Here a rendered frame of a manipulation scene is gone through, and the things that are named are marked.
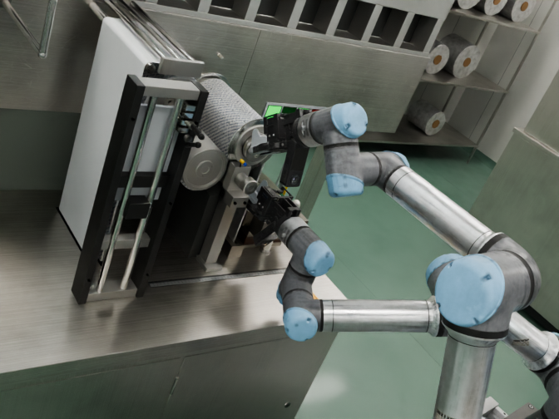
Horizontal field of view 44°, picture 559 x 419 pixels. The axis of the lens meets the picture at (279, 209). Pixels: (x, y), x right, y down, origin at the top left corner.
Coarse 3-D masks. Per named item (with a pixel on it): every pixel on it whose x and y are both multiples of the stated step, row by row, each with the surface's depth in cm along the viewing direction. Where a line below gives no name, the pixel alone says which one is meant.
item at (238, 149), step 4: (252, 128) 167; (256, 128) 168; (260, 128) 169; (244, 132) 167; (248, 132) 167; (260, 132) 170; (240, 136) 167; (244, 136) 167; (248, 136) 168; (240, 140) 168; (244, 140) 168; (236, 144) 168; (240, 144) 168; (236, 148) 168; (240, 148) 169; (236, 152) 169; (240, 152) 170; (236, 156) 170; (240, 156) 171; (244, 156) 172; (244, 160) 172; (248, 160) 173; (260, 160) 175; (252, 164) 174
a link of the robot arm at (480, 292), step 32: (480, 256) 119; (512, 256) 123; (448, 288) 119; (480, 288) 114; (512, 288) 117; (448, 320) 118; (480, 320) 115; (448, 352) 123; (480, 352) 120; (448, 384) 123; (480, 384) 121; (448, 416) 123; (480, 416) 124
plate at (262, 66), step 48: (96, 0) 163; (0, 48) 157; (48, 48) 163; (192, 48) 185; (240, 48) 194; (288, 48) 203; (336, 48) 213; (0, 96) 164; (48, 96) 170; (240, 96) 204; (288, 96) 214; (336, 96) 226; (384, 96) 239
